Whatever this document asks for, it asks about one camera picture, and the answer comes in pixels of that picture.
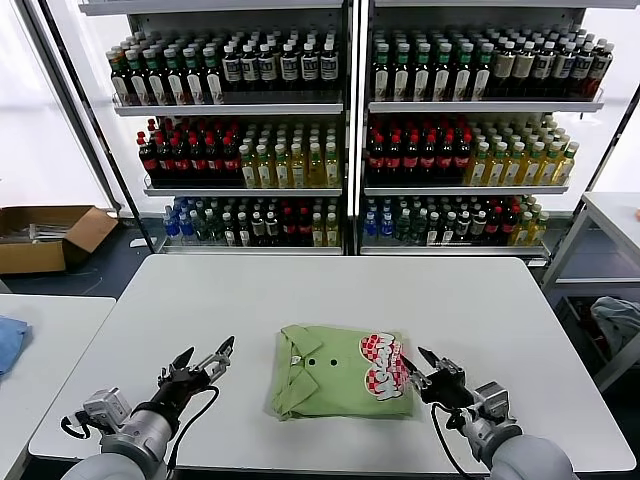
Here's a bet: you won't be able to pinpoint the cola bottle red cap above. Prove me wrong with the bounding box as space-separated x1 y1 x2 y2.
419 134 438 184
187 135 206 187
170 135 190 187
295 207 311 247
137 130 159 187
485 207 502 245
154 135 174 187
436 133 456 184
500 207 517 245
366 134 386 184
204 135 223 187
453 133 473 184
384 134 403 184
279 207 297 247
220 135 241 187
401 134 421 184

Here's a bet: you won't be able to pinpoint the dark bottle beige label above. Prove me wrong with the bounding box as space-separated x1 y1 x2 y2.
514 40 536 99
494 40 517 99

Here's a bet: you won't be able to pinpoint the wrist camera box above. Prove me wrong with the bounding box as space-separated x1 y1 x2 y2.
82 387 132 426
472 381 511 419

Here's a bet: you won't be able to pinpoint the grey-blue crumpled cloth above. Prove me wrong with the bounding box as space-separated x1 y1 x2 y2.
590 296 640 361

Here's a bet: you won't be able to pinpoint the blue folded cloth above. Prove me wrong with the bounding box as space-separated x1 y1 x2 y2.
0 314 32 380

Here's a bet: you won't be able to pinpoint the black storage crate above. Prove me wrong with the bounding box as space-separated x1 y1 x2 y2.
557 297 614 374

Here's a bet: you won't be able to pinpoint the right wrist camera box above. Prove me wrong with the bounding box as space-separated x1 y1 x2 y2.
472 381 511 419

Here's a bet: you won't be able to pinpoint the grey window frame post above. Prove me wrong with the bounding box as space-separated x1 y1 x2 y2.
19 0 124 214

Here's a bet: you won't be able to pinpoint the black window frame post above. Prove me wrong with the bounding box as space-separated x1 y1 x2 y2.
37 0 156 251

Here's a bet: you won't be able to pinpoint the dark bottle blue white label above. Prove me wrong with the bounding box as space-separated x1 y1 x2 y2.
221 43 242 94
257 43 279 94
278 42 299 94
239 43 260 94
318 41 338 94
571 42 595 99
551 42 575 99
298 42 319 94
532 41 555 99
589 43 616 99

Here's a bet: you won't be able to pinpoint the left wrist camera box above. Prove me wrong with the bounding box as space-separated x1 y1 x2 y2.
82 387 132 426

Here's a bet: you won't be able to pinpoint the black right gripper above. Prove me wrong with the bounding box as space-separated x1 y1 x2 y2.
401 347 476 411

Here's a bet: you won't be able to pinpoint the white frame table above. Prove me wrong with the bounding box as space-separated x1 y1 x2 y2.
539 192 640 394

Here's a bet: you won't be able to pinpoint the brown cardboard box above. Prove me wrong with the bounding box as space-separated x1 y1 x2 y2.
0 204 120 275

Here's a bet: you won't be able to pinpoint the white metal shelf rack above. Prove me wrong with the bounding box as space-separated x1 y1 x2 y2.
357 0 609 259
78 0 359 257

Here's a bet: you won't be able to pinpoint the dark bottle green cap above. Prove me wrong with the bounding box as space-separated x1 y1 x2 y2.
109 47 129 106
432 43 454 103
163 47 186 106
453 43 474 103
142 48 165 106
392 43 413 103
124 48 148 106
412 43 433 103
202 47 225 105
372 43 393 103
182 47 205 106
473 43 494 103

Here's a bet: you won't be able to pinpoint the green polo shirt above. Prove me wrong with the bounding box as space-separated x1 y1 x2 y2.
269 323 417 422

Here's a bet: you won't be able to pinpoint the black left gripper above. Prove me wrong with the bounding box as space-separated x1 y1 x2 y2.
149 335 235 416

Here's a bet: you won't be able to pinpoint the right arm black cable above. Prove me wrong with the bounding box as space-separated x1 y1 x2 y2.
430 402 476 474

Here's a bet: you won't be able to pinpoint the metal parts in carton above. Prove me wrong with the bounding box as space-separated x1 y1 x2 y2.
0 222 69 245

